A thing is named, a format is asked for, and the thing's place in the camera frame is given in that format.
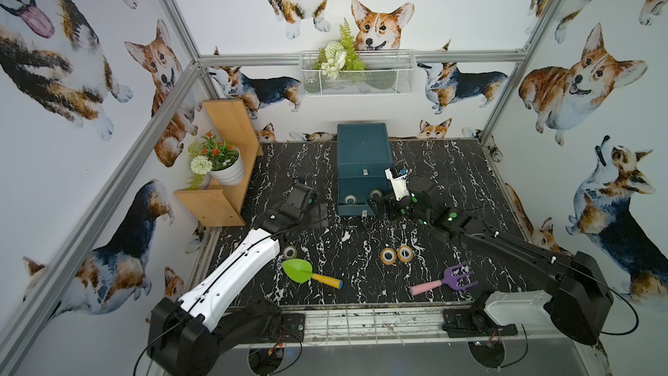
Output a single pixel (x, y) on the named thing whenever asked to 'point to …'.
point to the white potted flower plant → (210, 157)
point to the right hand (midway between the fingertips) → (385, 186)
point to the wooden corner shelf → (219, 205)
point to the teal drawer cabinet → (363, 156)
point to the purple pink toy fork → (449, 278)
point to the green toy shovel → (301, 271)
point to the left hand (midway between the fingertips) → (311, 206)
